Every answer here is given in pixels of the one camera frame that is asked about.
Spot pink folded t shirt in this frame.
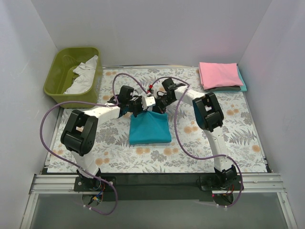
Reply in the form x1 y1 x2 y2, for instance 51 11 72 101
199 62 244 90

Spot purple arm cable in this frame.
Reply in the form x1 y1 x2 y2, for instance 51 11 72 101
40 73 151 215
147 76 244 208

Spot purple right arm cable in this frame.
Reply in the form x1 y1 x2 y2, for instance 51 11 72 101
147 76 244 208

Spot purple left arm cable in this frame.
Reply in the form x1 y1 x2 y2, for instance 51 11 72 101
40 73 151 215

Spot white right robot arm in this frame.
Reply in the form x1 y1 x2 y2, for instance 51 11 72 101
149 77 240 190

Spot olive green plastic basket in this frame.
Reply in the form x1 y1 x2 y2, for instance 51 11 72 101
43 47 102 109

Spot white crumpled t shirt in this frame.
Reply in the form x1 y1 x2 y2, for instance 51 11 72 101
64 55 98 94

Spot light teal folded t shirt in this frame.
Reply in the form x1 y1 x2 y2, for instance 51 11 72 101
236 63 248 93

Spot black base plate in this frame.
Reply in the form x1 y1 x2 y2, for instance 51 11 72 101
73 172 245 202

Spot aluminium front rail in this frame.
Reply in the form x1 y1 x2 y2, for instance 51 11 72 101
30 173 285 194

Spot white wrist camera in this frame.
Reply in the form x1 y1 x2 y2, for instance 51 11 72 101
146 84 158 98
142 96 156 110

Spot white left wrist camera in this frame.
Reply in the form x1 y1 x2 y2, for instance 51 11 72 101
142 96 156 110

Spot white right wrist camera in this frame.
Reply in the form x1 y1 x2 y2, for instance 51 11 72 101
146 84 158 98

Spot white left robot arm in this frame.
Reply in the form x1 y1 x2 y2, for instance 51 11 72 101
61 86 144 191

